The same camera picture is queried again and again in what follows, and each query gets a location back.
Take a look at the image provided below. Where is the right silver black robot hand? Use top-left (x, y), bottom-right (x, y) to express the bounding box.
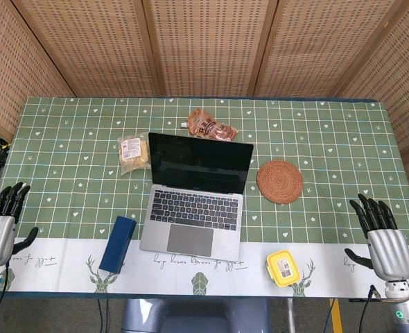
top-left (344, 193), bottom-right (409, 282)

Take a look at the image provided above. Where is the silver laptop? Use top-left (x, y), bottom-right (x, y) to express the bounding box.
top-left (139, 132), bottom-right (254, 263)

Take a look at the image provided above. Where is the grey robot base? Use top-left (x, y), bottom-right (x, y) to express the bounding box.
top-left (120, 297), bottom-right (272, 333)

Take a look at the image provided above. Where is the yellow lidded food container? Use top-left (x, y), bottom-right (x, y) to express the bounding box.
top-left (266, 250), bottom-right (302, 288)

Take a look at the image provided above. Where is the blue rectangular box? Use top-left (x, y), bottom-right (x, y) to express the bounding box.
top-left (98, 215), bottom-right (138, 274)

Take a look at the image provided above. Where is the round woven rattan coaster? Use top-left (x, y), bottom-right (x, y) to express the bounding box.
top-left (256, 158), bottom-right (304, 205)

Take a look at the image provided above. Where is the clear bag of yellow snacks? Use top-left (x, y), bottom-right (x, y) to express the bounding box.
top-left (116, 131), bottom-right (152, 176)

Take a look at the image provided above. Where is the green checked tablecloth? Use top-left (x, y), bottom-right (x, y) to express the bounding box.
top-left (0, 96), bottom-right (409, 299)

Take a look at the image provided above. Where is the orange sauce pouch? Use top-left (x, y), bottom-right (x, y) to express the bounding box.
top-left (179, 108), bottom-right (239, 142)

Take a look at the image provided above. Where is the bamboo folding screen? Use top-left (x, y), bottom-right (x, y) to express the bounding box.
top-left (0, 0), bottom-right (409, 195)

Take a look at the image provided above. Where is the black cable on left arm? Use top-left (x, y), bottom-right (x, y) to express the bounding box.
top-left (0, 260), bottom-right (11, 313)

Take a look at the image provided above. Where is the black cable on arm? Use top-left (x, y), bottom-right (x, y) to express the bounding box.
top-left (0, 260), bottom-right (11, 313)
top-left (355, 284), bottom-right (383, 333)

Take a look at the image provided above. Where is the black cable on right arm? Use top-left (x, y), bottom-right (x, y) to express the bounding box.
top-left (355, 284), bottom-right (383, 333)

